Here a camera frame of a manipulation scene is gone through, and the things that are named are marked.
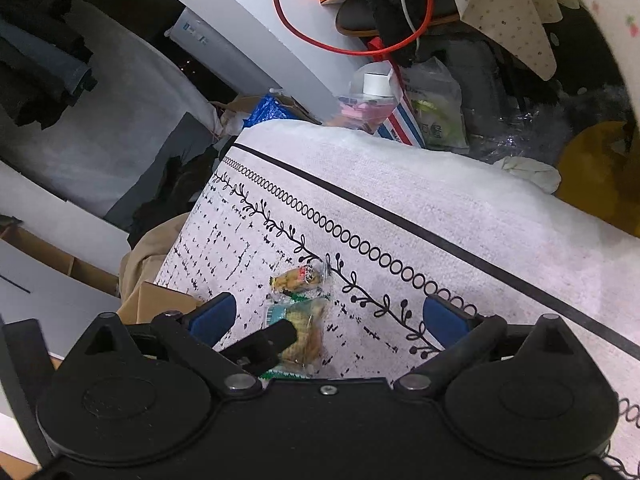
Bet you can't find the teal band cracker packet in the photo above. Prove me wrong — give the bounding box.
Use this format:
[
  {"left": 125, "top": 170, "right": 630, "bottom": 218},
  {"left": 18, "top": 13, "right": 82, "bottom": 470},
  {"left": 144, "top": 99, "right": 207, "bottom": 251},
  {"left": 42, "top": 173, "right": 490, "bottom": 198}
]
[{"left": 262, "top": 296, "right": 330, "bottom": 379}]

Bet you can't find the small yellow candy packet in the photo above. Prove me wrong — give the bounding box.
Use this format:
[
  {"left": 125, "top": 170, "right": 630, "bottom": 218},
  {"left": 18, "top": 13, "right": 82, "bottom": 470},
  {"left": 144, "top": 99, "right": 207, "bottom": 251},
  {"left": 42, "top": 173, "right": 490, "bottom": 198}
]
[{"left": 269, "top": 262, "right": 330, "bottom": 299}]

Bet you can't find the brown cardboard box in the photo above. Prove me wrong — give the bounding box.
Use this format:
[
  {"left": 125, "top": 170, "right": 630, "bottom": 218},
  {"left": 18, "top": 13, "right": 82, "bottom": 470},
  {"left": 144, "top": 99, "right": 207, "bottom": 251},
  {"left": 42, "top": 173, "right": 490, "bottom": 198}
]
[{"left": 117, "top": 282, "right": 203, "bottom": 325}]

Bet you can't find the tan blanket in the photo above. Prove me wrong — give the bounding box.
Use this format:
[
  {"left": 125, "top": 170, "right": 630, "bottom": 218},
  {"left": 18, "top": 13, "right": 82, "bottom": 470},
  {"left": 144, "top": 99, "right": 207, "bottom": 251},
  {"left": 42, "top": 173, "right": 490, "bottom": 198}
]
[{"left": 118, "top": 212, "right": 189, "bottom": 302}]

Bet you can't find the white patterned bed cover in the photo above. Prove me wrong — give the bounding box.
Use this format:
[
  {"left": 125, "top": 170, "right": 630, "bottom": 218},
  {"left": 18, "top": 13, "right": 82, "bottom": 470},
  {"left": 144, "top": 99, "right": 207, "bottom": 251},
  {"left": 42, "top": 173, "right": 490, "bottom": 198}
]
[{"left": 153, "top": 119, "right": 640, "bottom": 470}]

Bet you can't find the blue foil bag on floor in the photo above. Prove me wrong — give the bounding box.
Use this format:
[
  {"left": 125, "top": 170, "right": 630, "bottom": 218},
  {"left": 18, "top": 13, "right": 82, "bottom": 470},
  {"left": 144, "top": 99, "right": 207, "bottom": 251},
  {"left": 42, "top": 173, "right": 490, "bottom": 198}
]
[{"left": 243, "top": 94, "right": 296, "bottom": 128}]

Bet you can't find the pink bottle with white cap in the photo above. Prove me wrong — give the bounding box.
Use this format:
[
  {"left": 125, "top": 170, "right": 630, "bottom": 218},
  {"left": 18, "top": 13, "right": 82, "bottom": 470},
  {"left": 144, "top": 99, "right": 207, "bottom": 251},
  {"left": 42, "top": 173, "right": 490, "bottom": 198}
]
[{"left": 328, "top": 61, "right": 401, "bottom": 134}]

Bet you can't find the floral tablecloth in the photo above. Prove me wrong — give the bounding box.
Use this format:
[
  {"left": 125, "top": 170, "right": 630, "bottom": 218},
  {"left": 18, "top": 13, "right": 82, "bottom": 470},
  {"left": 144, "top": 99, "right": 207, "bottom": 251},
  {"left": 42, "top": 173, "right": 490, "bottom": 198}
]
[{"left": 454, "top": 0, "right": 639, "bottom": 112}]

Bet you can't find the red cable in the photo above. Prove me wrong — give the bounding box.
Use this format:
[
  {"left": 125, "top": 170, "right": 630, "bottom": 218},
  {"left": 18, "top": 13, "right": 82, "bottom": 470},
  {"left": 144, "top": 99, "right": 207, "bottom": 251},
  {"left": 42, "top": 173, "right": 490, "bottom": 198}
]
[{"left": 271, "top": 0, "right": 435, "bottom": 59}]

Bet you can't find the white cable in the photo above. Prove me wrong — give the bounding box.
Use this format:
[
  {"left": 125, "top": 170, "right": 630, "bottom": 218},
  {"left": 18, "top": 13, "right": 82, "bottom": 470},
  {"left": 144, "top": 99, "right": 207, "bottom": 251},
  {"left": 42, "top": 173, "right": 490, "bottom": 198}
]
[{"left": 389, "top": 0, "right": 421, "bottom": 53}]

